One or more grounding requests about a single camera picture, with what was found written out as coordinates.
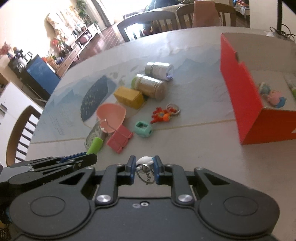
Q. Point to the green plastic cylinder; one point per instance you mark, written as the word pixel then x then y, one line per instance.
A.
pixel 94 144

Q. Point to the clear plastic packet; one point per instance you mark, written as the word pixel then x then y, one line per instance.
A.
pixel 158 70

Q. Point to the pink plastic bowl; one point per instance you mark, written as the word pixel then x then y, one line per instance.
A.
pixel 111 114

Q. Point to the green white tube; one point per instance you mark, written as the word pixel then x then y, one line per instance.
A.
pixel 291 84

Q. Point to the potted green plant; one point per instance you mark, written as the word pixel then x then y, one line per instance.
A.
pixel 82 7

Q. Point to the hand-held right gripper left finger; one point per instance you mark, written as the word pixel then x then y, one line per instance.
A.
pixel 130 168

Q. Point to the pink flower bouquet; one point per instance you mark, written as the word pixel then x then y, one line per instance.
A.
pixel 5 48

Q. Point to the wooden chair with cloth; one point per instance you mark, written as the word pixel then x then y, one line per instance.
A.
pixel 231 16

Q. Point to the grey desk lamp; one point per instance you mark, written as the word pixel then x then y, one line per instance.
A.
pixel 279 14

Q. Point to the mint green pencil sharpener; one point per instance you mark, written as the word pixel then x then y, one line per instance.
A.
pixel 144 129

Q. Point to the long wooden media cabinet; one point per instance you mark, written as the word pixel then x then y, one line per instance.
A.
pixel 69 60

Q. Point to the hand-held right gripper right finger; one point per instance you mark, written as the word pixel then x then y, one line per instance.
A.
pixel 158 169

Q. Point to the red cardboard box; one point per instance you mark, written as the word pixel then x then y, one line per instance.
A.
pixel 240 92

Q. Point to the small blue toy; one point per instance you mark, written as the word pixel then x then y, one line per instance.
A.
pixel 263 89

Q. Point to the floral curtain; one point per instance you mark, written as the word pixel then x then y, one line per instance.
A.
pixel 62 20

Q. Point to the green lid spice jar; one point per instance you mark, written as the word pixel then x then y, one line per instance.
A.
pixel 151 87

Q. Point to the round metal tin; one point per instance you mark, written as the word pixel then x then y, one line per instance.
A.
pixel 91 136

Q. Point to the yellow cardboard box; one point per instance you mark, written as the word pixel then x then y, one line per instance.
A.
pixel 128 97

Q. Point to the dark wooden dining chair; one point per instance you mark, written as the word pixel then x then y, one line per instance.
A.
pixel 148 16

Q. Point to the brown wooden chair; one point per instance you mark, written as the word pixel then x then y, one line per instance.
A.
pixel 13 136

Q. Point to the blue panel cabinet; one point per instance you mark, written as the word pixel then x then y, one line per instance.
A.
pixel 44 74

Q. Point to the sofa with blankets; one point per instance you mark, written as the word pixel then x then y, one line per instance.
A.
pixel 166 8

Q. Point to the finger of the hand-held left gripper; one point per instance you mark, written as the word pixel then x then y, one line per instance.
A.
pixel 57 172
pixel 76 160

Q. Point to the pink cloth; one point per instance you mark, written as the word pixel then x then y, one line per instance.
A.
pixel 205 14

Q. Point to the pink pig toy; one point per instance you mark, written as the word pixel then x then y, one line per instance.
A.
pixel 275 96

